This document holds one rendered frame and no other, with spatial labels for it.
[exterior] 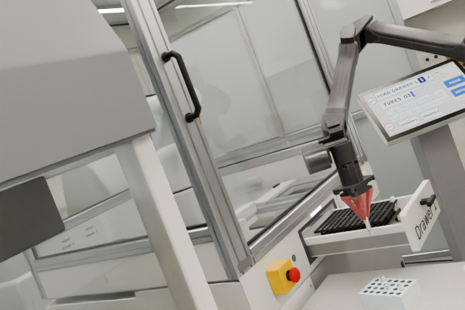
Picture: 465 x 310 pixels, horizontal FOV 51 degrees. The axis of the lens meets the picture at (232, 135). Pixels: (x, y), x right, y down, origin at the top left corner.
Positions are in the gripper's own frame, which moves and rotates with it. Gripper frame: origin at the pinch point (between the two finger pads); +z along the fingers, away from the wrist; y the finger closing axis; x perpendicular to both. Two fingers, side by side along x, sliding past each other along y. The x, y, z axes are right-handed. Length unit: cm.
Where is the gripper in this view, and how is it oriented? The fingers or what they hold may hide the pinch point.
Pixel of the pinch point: (364, 216)
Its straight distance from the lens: 128.2
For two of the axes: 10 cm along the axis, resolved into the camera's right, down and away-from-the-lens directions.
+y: -7.2, 2.8, -6.4
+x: 6.1, -1.7, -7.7
